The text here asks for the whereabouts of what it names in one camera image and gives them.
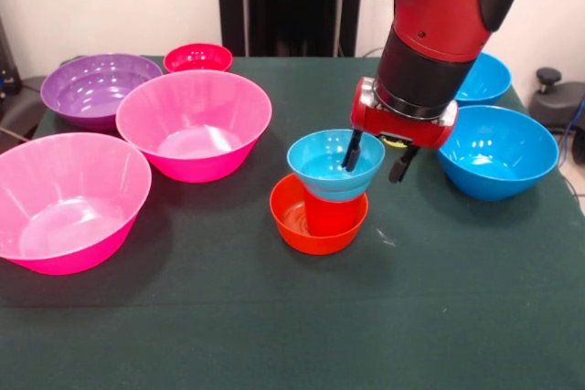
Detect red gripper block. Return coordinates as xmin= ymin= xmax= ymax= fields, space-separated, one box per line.
xmin=342 ymin=77 xmax=460 ymax=184

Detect stack of small blue bowls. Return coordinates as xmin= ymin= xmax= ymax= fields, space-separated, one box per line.
xmin=286 ymin=129 xmax=386 ymax=203

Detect red cup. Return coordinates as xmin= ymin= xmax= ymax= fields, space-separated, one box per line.
xmin=303 ymin=186 xmax=367 ymax=237

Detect orange bowl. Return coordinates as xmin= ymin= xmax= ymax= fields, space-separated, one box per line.
xmin=269 ymin=173 xmax=369 ymax=257

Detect large blue bowl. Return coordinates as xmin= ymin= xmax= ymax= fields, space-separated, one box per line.
xmin=437 ymin=104 xmax=560 ymax=202
xmin=454 ymin=52 xmax=512 ymax=106

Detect dark green table cloth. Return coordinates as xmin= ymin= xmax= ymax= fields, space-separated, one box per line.
xmin=0 ymin=55 xmax=585 ymax=390

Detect large pink bowl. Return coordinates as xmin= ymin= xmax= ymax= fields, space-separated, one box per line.
xmin=114 ymin=69 xmax=273 ymax=184
xmin=0 ymin=132 xmax=154 ymax=277

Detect small crimson bowl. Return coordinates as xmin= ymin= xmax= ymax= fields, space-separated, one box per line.
xmin=163 ymin=42 xmax=234 ymax=74

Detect purple bowl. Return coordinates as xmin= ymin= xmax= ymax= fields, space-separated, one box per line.
xmin=39 ymin=52 xmax=165 ymax=132

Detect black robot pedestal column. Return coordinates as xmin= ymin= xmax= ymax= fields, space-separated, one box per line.
xmin=210 ymin=0 xmax=369 ymax=58

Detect black pedestal foot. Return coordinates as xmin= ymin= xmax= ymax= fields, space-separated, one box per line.
xmin=0 ymin=75 xmax=47 ymax=140
xmin=529 ymin=67 xmax=585 ymax=135

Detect blue cable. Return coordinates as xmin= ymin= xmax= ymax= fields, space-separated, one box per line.
xmin=555 ymin=97 xmax=585 ymax=167

